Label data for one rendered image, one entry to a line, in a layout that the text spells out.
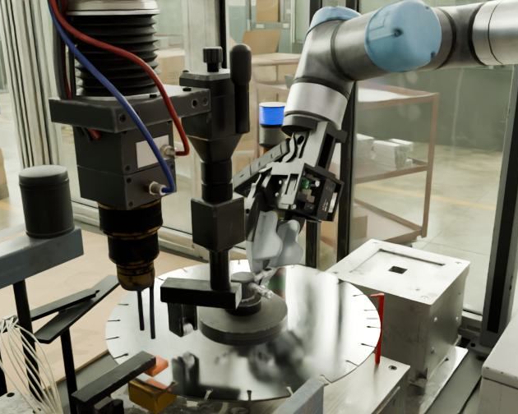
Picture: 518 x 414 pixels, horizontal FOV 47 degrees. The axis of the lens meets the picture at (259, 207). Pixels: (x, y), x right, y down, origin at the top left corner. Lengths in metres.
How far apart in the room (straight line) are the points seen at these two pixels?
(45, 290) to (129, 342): 0.63
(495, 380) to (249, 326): 0.30
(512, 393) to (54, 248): 0.58
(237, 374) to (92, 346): 0.50
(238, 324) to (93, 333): 0.48
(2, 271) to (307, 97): 0.41
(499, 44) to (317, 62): 0.21
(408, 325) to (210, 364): 0.37
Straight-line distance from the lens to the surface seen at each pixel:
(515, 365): 0.81
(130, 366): 0.62
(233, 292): 0.63
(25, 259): 0.76
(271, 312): 0.73
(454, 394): 0.99
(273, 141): 0.96
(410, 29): 0.69
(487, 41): 0.76
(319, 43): 0.78
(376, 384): 0.81
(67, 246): 0.79
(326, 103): 0.75
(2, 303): 1.30
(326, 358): 0.67
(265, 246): 0.73
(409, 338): 0.95
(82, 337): 1.13
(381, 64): 0.71
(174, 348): 0.69
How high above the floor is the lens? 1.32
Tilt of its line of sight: 19 degrees down
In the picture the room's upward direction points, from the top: 1 degrees counter-clockwise
